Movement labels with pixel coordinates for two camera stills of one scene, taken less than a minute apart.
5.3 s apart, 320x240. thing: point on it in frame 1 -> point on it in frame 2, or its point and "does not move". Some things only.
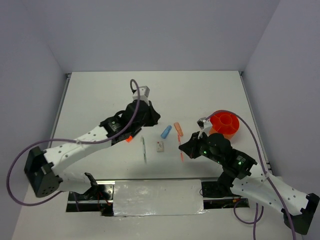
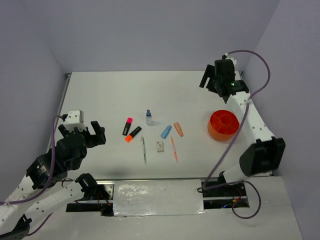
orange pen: (182, 157) -> (174, 149)
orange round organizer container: (227, 124) does not move
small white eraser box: (160, 146) does not move
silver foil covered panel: (158, 197) does not move
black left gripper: (154, 115) -> (100, 137)
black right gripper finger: (190, 147) -> (210, 72)
